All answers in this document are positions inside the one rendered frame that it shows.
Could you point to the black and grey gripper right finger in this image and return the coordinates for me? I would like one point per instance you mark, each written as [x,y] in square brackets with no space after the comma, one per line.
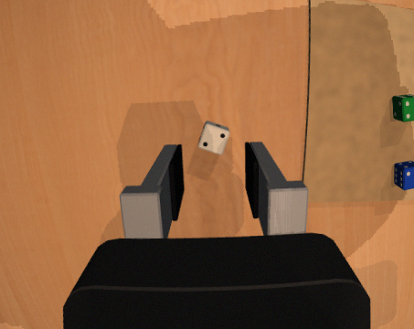
[280,205]

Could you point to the green die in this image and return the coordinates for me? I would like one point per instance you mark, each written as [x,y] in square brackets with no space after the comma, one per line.
[403,107]

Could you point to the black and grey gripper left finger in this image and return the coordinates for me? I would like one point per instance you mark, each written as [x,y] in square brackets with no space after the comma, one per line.
[148,209]

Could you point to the blue die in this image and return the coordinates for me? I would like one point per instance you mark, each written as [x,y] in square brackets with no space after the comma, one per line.
[404,175]

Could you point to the tan mat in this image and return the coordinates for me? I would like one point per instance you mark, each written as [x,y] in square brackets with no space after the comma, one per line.
[361,54]

